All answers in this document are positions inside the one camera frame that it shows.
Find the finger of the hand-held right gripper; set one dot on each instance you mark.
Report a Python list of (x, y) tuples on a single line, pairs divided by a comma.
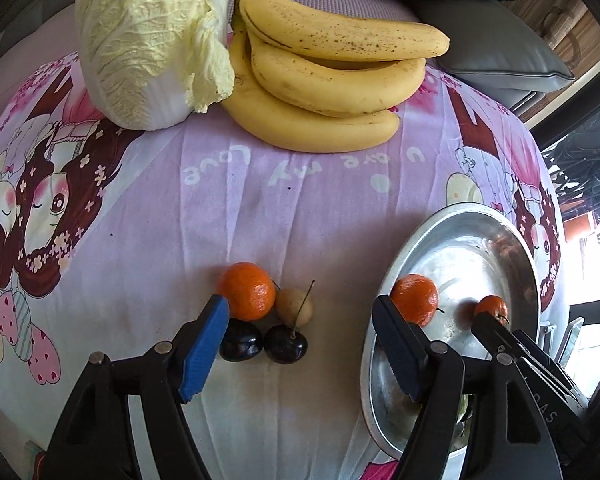
[(495, 335)]

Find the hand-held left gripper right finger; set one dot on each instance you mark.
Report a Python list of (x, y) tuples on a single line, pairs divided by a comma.
[(397, 350)]

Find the dark cherry with long stem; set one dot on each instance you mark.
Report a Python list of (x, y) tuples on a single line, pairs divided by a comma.
[(286, 345)]

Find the yellow banana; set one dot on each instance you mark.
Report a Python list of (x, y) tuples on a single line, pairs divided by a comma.
[(340, 30), (330, 85), (305, 130)]

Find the napa cabbage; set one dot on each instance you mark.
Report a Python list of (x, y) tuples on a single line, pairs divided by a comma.
[(140, 45)]

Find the printed cartoon blanket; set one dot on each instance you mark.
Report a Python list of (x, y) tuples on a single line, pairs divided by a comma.
[(205, 210)]

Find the orange tangerine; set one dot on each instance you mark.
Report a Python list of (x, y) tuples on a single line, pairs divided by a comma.
[(492, 305), (247, 290), (415, 297)]

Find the round metal plate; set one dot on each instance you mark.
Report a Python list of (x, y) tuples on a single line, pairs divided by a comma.
[(460, 255)]

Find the small brown kiwi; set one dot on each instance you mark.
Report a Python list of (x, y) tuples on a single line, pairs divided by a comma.
[(292, 306)]

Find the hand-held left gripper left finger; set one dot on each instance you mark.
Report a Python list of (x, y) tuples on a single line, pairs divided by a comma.
[(205, 345)]

